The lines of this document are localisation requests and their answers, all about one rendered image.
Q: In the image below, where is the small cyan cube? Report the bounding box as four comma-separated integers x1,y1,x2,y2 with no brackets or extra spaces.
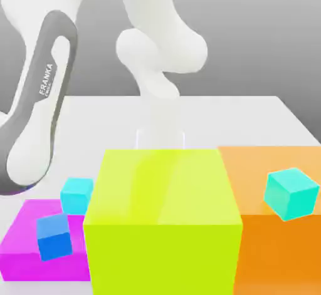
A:
60,177,94,216

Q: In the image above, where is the small turquoise cube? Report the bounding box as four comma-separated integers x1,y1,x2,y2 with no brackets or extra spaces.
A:
263,167,321,222

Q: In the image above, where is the small blue cube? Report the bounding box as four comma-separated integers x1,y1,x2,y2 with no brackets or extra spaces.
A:
36,213,73,262

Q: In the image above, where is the large lime box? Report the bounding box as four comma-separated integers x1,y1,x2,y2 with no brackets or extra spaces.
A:
83,148,243,295

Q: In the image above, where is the large orange box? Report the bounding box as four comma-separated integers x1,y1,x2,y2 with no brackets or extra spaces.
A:
217,145,321,295

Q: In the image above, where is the large magenta box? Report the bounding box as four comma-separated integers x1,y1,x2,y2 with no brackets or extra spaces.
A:
0,199,92,282

